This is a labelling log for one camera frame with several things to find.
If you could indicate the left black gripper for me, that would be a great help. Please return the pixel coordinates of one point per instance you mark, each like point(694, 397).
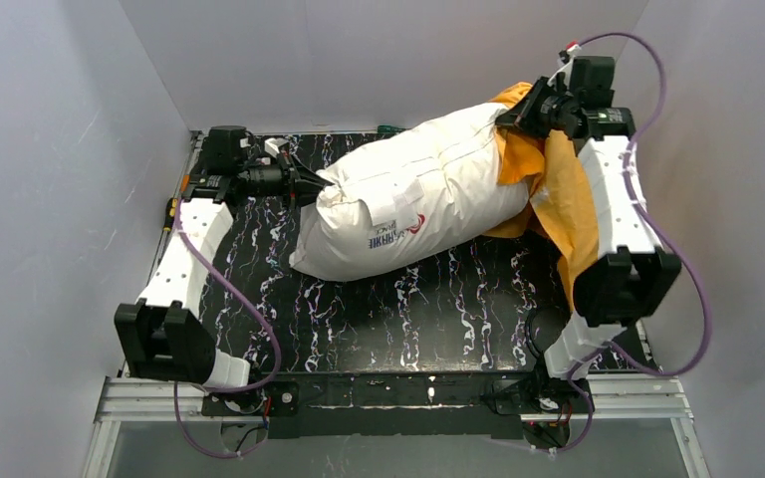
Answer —
point(292, 180)

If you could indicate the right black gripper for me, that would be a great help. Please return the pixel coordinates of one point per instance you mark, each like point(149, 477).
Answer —
point(531, 108)

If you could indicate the white pillow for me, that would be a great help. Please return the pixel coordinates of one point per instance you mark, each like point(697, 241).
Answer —
point(395, 201)

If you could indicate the orange printed pillowcase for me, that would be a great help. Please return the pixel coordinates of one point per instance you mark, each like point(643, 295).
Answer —
point(537, 179)

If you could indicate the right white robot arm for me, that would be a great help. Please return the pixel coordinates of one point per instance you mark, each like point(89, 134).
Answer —
point(631, 271)

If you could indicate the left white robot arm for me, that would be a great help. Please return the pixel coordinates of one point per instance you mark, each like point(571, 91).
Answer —
point(160, 332)

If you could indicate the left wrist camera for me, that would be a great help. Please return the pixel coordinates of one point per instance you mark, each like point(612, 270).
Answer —
point(278, 149)

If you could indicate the green handled screwdriver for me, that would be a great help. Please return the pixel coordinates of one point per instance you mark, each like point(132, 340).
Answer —
point(389, 129)

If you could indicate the yellow handled screwdriver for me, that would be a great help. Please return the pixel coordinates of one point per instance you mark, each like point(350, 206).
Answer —
point(171, 204)

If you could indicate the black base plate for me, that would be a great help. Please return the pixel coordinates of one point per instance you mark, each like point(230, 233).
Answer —
point(500, 404)

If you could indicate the aluminium frame rail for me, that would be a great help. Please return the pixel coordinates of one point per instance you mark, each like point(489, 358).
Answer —
point(615, 395)

